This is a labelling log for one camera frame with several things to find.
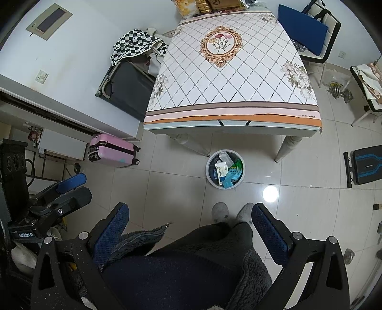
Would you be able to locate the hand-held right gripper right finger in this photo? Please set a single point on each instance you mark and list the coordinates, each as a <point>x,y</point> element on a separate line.
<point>270,235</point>

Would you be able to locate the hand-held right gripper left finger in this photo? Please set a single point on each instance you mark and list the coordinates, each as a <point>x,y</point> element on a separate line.
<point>112,235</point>

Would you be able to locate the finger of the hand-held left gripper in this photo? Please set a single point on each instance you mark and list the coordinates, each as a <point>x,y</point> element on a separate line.
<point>71,181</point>
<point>77,199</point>

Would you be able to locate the blue-green plastic packet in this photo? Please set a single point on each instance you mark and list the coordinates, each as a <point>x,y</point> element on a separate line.
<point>231,180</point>

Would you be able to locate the green medicine box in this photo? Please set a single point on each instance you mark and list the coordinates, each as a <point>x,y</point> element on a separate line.
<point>238,167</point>

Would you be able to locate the white box with colour stripes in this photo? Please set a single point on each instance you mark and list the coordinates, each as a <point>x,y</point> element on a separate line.
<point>221,173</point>

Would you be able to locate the white round trash bin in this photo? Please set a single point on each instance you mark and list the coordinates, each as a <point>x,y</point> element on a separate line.
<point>210,176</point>

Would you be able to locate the white carton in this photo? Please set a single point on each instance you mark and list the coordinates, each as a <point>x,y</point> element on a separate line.
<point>223,156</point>

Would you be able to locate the grey slipper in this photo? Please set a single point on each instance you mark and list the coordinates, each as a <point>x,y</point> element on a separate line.
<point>244,212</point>
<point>220,211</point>

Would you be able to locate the grey fleece jacket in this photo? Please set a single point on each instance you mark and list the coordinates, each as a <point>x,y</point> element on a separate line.
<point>249,268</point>

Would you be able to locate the white flat panel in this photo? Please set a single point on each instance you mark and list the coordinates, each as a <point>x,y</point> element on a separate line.
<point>59,143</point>

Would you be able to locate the person's legs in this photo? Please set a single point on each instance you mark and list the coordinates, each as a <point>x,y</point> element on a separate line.
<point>220,237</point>

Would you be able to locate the pink suitcase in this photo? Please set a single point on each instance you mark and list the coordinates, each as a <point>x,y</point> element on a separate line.
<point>113,149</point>

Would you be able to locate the black carved cabinet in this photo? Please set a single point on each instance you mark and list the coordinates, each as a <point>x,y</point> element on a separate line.
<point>13,161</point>

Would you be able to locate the white table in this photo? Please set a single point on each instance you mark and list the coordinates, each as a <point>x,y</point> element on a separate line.
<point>286,149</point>

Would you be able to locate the black folding case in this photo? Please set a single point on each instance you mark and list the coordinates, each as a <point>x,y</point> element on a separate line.
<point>128,89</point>

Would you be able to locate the black and blue fitness bench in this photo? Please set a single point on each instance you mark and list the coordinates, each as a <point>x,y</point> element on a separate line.
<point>367,165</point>

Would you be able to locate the black and white checkered cloth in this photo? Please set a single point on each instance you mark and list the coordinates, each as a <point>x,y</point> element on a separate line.
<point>131,44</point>

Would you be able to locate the table with patterned tablecloth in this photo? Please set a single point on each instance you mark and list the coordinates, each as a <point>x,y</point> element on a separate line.
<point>238,83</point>

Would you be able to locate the metal dumbbell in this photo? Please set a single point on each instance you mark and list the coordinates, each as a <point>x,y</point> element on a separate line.
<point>346,96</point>

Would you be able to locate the chair with beige cloth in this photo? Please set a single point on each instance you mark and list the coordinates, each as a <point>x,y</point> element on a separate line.
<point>368,83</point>

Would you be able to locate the snack packages on table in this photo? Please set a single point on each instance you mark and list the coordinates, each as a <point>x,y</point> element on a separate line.
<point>183,7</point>

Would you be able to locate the blue seat cushion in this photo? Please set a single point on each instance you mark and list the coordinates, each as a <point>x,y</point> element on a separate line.
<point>301,29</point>

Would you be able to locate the black framed chair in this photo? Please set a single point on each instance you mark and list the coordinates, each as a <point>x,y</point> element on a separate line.
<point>332,35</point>

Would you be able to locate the gold box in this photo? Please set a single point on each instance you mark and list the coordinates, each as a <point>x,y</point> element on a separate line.
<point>204,6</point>

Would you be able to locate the cardboard box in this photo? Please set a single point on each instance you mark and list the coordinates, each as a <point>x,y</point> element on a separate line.
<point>226,4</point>

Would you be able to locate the white wall socket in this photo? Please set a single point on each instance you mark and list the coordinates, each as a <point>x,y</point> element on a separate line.
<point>41,77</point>
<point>342,54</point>

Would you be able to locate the wall panel cover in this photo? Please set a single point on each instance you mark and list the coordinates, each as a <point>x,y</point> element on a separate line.
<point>49,21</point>

